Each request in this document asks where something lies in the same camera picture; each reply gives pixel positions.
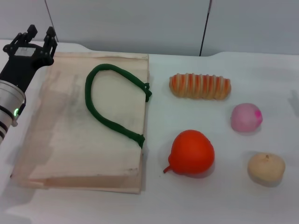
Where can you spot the pink toy peach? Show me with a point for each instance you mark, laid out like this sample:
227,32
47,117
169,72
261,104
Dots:
245,117

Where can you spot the beige round bun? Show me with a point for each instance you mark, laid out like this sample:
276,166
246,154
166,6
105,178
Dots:
266,168

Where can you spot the orange striped bread loaf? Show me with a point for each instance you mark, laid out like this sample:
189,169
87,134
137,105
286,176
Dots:
201,86

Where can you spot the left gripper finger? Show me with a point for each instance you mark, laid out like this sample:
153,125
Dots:
49,44
31,31

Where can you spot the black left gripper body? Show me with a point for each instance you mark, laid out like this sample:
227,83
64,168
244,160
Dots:
18,67

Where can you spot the orange toy fruit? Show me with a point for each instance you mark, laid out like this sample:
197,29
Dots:
192,155

